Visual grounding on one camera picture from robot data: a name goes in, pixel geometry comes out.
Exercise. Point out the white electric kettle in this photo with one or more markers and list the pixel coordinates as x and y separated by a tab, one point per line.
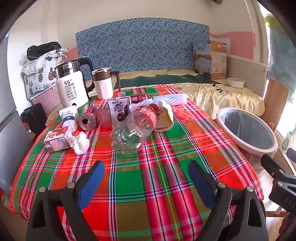
71	90

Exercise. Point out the white cup with brown lid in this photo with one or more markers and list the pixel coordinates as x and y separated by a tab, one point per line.
104	88

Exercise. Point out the light blue hanging cloth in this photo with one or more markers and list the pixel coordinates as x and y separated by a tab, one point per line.
282	58

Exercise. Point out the green mat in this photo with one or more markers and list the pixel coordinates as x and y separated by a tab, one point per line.
150	81

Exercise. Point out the white trash bin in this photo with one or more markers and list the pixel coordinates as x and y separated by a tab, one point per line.
249	129

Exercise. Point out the small red can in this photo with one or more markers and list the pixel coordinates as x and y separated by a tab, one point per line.
137	98

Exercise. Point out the pineapple print cloth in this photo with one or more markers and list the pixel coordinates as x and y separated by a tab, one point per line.
39	76

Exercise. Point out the wooden board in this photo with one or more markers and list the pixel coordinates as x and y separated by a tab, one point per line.
275	97

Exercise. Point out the blue floral headboard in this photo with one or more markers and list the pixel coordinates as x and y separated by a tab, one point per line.
138	46

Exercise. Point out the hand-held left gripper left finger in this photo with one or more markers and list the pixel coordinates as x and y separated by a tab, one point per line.
91	185

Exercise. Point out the white squeeze tube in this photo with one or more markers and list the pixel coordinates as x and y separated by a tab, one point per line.
68	115

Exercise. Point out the bed with yellow bedsheet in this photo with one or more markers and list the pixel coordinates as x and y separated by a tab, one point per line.
219	97

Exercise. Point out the pink cabinet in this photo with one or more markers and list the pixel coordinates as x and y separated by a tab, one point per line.
48	102

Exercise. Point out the purple juice carton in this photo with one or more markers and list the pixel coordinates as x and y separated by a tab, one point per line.
120	111

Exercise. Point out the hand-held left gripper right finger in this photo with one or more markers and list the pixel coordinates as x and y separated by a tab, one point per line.
201	185

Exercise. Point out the red drink can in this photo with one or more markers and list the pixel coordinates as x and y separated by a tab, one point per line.
89	115

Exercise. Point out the white basin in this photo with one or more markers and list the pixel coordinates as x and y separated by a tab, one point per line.
235	83

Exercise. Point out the hanging ceiling object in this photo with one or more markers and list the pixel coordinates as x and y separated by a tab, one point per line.
216	1

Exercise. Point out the beige paper bag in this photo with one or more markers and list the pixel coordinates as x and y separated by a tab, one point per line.
166	115

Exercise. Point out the blue grey bedding box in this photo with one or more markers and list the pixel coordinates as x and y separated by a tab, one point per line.
202	60

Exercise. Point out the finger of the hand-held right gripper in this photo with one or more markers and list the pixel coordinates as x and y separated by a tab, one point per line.
292	154
272	166

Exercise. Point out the white tissue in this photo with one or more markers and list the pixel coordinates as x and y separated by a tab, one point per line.
81	143

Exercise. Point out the red green plaid tablecloth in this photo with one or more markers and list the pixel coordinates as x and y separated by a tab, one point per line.
138	185

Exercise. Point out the small white foam net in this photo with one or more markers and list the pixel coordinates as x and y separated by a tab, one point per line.
142	104

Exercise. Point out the wooden stool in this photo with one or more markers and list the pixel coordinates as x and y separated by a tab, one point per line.
277	212

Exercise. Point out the large white foam net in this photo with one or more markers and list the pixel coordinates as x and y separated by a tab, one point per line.
173	98

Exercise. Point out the clear bottle with red label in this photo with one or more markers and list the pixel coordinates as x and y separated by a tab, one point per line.
129	134

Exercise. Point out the grey panel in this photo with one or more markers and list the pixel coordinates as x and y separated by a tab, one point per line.
245	69

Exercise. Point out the clear plastic cup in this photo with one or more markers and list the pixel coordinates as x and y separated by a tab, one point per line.
105	117

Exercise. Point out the white green detergent bottle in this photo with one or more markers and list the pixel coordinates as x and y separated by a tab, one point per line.
286	143

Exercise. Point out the black suitcase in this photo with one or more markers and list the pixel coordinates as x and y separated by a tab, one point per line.
34	120

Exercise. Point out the person's right forearm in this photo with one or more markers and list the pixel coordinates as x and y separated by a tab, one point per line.
289	227

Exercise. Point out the strawberry milk carton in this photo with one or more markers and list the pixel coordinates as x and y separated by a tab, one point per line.
56	141

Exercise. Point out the black clothes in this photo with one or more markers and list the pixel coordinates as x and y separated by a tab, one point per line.
44	49

